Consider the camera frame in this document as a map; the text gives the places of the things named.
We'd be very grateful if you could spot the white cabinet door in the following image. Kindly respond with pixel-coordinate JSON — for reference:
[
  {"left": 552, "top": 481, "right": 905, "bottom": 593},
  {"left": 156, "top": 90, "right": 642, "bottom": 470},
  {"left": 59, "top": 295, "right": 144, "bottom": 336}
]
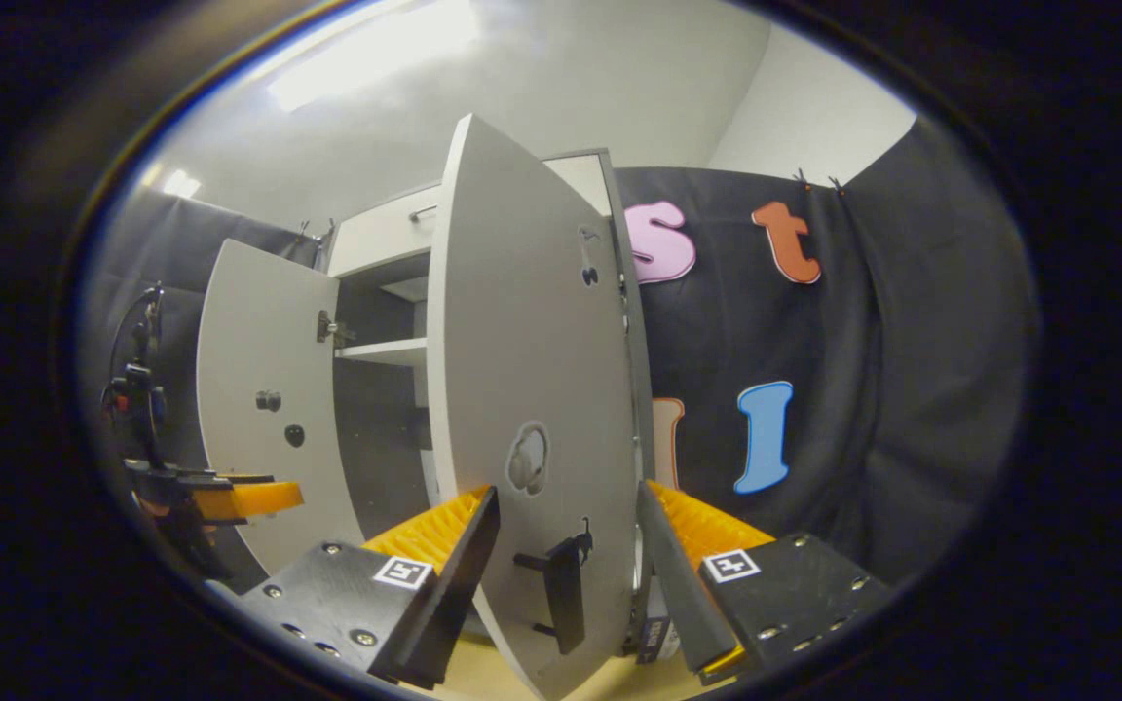
[
  {"left": 427, "top": 114, "right": 655, "bottom": 701},
  {"left": 196, "top": 239, "right": 367, "bottom": 575}
]

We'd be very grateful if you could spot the white shoe cabinet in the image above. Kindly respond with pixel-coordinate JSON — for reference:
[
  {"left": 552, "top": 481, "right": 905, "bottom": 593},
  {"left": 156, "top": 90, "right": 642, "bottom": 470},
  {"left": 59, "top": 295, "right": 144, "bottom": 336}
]
[{"left": 322, "top": 148, "right": 659, "bottom": 546}]

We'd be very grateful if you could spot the black door handle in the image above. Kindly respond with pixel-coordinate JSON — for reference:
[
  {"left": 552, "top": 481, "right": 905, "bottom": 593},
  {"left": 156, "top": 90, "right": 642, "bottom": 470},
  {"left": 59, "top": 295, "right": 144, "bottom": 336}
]
[{"left": 512, "top": 538, "right": 588, "bottom": 655}]

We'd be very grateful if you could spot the metal door hinge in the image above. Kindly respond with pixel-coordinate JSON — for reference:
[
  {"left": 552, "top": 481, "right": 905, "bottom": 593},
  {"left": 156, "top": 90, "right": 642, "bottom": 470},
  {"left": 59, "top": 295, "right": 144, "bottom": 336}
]
[{"left": 316, "top": 310, "right": 357, "bottom": 349}]

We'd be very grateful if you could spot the white cabinet shelf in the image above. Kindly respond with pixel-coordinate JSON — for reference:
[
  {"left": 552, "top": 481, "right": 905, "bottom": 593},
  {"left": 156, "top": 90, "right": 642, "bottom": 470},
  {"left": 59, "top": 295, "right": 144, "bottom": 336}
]
[{"left": 335, "top": 337, "right": 429, "bottom": 368}]

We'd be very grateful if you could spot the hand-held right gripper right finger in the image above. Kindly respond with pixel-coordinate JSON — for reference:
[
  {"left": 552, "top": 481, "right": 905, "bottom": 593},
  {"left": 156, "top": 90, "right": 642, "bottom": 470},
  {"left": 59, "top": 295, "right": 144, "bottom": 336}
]
[{"left": 636, "top": 480, "right": 893, "bottom": 685}]

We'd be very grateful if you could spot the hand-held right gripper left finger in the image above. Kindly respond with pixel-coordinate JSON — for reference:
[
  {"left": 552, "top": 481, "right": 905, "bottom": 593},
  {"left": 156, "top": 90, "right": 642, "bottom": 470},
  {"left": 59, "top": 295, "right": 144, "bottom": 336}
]
[{"left": 235, "top": 485, "right": 502, "bottom": 690}]

